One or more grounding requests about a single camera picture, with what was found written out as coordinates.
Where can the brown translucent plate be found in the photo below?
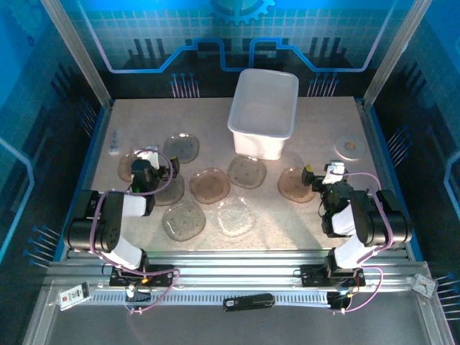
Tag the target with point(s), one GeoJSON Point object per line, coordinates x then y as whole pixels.
{"type": "Point", "coordinates": [125, 172]}
{"type": "Point", "coordinates": [209, 187]}
{"type": "Point", "coordinates": [294, 187]}

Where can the grey translucent plate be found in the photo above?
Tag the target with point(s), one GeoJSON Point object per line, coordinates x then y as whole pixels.
{"type": "Point", "coordinates": [247, 172]}
{"type": "Point", "coordinates": [183, 149]}
{"type": "Point", "coordinates": [172, 194]}
{"type": "Point", "coordinates": [183, 221]}

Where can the white translucent plastic bin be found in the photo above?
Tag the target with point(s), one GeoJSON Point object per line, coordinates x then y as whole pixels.
{"type": "Point", "coordinates": [262, 115]}

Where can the clear glass plate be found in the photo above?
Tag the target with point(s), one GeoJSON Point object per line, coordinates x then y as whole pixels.
{"type": "Point", "coordinates": [236, 217]}

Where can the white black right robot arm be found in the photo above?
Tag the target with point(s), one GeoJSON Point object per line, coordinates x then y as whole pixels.
{"type": "Point", "coordinates": [381, 223]}

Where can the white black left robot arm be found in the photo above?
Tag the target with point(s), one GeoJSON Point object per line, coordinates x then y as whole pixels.
{"type": "Point", "coordinates": [111, 223]}

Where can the white round disc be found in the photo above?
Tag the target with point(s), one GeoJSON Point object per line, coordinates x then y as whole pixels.
{"type": "Point", "coordinates": [350, 152]}

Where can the small white blue tube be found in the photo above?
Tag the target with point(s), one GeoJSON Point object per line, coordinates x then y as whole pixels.
{"type": "Point", "coordinates": [114, 143]}

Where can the small square clock tag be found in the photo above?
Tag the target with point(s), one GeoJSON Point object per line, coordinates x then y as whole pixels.
{"type": "Point", "coordinates": [424, 284]}

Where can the black oblong device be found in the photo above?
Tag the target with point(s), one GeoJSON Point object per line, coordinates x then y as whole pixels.
{"type": "Point", "coordinates": [248, 302]}

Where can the white label card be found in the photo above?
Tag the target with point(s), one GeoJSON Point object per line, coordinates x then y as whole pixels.
{"type": "Point", "coordinates": [73, 296]}

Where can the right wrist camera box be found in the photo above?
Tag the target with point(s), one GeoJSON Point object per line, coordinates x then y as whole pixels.
{"type": "Point", "coordinates": [334, 172]}

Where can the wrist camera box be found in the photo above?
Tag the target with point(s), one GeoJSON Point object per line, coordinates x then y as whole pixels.
{"type": "Point", "coordinates": [334, 172]}
{"type": "Point", "coordinates": [149, 158]}

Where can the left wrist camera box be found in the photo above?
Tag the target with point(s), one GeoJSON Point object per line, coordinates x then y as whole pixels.
{"type": "Point", "coordinates": [149, 158]}

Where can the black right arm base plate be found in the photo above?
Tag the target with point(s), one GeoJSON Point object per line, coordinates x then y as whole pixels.
{"type": "Point", "coordinates": [312, 276]}

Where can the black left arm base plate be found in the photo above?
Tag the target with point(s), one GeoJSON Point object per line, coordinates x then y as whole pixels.
{"type": "Point", "coordinates": [161, 278]}

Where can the aluminium rail frame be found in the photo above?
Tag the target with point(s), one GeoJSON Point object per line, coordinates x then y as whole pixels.
{"type": "Point", "coordinates": [233, 267]}

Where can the aluminium frame post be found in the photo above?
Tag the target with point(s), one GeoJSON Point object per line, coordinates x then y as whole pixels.
{"type": "Point", "coordinates": [395, 54]}
{"type": "Point", "coordinates": [79, 54]}

